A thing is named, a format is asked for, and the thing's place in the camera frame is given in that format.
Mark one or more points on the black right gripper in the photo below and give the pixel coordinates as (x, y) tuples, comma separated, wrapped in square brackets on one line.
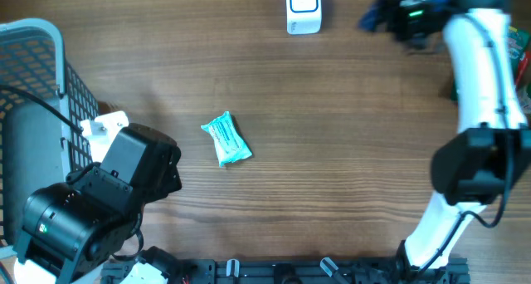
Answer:
[(391, 5)]

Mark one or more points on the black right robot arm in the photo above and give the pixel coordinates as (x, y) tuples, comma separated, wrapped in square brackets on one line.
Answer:
[(491, 150)]

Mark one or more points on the grey plastic shopping basket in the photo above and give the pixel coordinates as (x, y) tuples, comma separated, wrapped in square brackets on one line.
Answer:
[(42, 100)]

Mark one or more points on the red white toothpaste tube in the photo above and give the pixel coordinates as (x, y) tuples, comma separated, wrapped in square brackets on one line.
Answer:
[(522, 73)]

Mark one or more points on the teal wet wipes pack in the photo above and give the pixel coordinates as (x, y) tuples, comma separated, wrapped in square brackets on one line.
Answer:
[(230, 147)]

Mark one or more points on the green 3M gloves package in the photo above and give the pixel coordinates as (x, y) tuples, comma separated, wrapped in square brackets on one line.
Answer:
[(519, 42)]

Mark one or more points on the white barcode scanner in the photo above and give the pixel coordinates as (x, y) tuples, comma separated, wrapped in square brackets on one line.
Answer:
[(303, 16)]

